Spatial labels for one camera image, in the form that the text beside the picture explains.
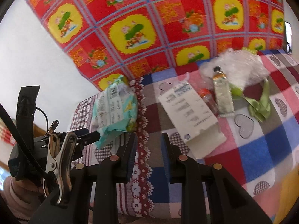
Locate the teal wet wipes packet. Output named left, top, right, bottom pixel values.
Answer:
left=91, top=75, right=138, bottom=149

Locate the left hand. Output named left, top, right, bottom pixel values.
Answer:
left=15, top=180, right=44, bottom=195

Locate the silver metal spring clip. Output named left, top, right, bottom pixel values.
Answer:
left=43, top=132, right=77, bottom=206

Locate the white printed paper card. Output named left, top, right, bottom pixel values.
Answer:
left=159, top=81, right=227, bottom=159

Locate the plaid heart patterned bedsheet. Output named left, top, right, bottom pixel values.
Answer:
left=67, top=49, right=299, bottom=220

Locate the clear tube bottle black cap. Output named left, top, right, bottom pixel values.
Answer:
left=212, top=66, right=235, bottom=117

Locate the small red bottle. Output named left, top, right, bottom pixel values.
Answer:
left=198, top=88, right=218, bottom=116

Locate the green ribbon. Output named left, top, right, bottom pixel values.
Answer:
left=229, top=79, right=271, bottom=123

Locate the white crumpled plastic bag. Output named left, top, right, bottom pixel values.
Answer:
left=199, top=48, right=269, bottom=91

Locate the red floral quilt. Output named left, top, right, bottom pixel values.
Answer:
left=25, top=0, right=284, bottom=90

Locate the black cable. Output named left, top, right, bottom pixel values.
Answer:
left=0, top=103, right=53, bottom=187

